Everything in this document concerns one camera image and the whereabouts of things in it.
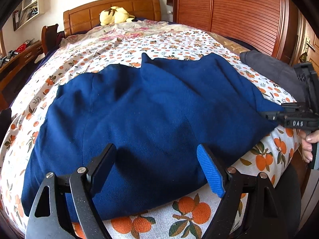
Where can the person's right hand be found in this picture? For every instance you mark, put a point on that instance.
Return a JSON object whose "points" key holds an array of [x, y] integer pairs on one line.
{"points": [[306, 143]]}

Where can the yellow plush toy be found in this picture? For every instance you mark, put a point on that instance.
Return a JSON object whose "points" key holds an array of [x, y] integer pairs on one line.
{"points": [[115, 15]]}

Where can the wooden chair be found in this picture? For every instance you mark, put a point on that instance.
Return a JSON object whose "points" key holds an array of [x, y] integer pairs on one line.
{"points": [[49, 37]]}

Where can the red basket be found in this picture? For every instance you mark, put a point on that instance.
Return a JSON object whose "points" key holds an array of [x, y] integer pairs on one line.
{"points": [[21, 48]]}

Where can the orange floral bed sheet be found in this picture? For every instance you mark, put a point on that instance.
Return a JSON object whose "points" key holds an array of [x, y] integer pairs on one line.
{"points": [[186, 218]]}

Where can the wooden louvered wardrobe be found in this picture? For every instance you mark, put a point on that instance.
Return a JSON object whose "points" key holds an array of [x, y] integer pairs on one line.
{"points": [[270, 26]]}

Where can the pink floral quilt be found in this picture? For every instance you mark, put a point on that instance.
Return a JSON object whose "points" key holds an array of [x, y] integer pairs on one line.
{"points": [[121, 30]]}

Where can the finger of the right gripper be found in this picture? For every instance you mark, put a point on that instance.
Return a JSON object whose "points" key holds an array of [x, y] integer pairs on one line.
{"points": [[270, 115]]}

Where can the wooden headboard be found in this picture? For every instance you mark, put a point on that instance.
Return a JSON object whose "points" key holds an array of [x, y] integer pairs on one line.
{"points": [[86, 17]]}

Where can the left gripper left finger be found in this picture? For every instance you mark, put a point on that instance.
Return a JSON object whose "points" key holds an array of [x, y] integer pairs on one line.
{"points": [[49, 216]]}

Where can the blue suit jacket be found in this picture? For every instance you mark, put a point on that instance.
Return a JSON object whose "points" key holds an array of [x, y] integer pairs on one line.
{"points": [[156, 116]]}

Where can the white wall shelf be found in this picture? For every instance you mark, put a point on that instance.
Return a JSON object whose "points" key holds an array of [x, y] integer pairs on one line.
{"points": [[27, 11]]}

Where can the wooden desk cabinet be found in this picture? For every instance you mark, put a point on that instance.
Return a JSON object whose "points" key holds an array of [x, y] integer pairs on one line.
{"points": [[11, 68]]}

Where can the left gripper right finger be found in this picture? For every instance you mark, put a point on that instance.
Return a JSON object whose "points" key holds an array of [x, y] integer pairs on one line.
{"points": [[263, 216]]}

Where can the door with brass handle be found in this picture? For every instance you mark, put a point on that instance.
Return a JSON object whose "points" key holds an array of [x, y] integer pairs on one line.
{"points": [[306, 46]]}

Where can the dark folded clothes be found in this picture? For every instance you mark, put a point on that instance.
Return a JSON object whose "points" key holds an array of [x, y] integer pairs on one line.
{"points": [[5, 121]]}

